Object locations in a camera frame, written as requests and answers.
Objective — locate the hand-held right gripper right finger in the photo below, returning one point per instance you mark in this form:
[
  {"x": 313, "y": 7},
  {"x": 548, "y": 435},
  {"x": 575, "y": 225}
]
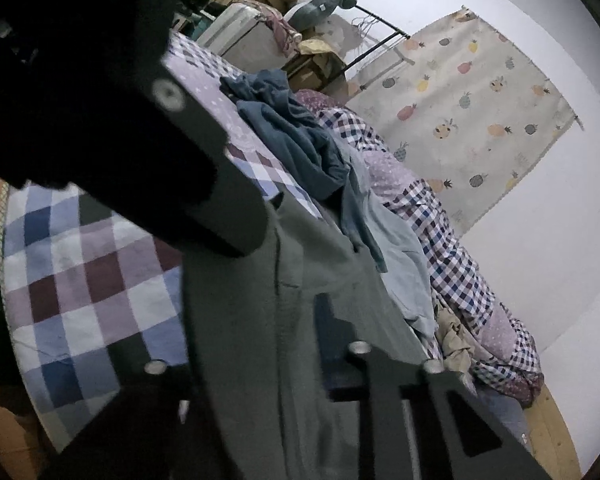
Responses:
[{"x": 332, "y": 360}]

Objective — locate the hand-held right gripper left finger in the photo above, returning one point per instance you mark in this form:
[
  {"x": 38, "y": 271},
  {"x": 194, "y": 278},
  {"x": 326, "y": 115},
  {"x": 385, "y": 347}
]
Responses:
[{"x": 145, "y": 425}]

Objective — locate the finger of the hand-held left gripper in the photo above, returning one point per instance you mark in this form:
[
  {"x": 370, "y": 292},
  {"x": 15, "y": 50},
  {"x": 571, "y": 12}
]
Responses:
[{"x": 230, "y": 200}]

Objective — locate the grey-green garment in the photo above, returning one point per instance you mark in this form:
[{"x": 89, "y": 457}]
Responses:
[{"x": 260, "y": 335}]

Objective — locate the dark blue garment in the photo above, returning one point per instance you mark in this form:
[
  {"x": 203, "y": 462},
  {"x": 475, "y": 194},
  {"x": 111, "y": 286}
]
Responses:
[{"x": 290, "y": 135}]

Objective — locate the light blue garment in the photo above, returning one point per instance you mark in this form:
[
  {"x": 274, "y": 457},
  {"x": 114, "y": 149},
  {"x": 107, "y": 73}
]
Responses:
[{"x": 395, "y": 260}]

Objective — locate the beige garment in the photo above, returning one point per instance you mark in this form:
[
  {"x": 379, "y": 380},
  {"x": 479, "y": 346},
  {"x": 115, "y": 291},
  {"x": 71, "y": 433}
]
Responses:
[{"x": 452, "y": 340}]

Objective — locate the checkered bed sheet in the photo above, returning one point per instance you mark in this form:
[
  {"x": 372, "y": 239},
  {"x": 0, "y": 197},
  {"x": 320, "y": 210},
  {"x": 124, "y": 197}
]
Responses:
[{"x": 80, "y": 285}]

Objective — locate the checkered purple quilt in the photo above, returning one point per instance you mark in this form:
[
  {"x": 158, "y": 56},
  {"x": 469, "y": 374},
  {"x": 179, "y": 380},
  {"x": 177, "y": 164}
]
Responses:
[{"x": 455, "y": 260}]

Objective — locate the pink cloth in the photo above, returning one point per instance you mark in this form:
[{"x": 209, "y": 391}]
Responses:
[{"x": 280, "y": 32}]

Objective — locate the yellow cloth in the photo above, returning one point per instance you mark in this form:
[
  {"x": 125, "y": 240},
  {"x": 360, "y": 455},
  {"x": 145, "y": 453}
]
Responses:
[{"x": 314, "y": 46}]

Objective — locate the black metal rack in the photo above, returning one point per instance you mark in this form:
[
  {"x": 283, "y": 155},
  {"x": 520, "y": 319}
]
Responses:
[{"x": 382, "y": 21}]

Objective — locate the wooden headboard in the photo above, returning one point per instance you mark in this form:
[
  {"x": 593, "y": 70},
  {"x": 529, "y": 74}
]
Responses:
[{"x": 555, "y": 440}]

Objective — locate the pineapple print curtain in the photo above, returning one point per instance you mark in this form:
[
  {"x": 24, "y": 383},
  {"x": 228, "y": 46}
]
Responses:
[{"x": 470, "y": 110}]

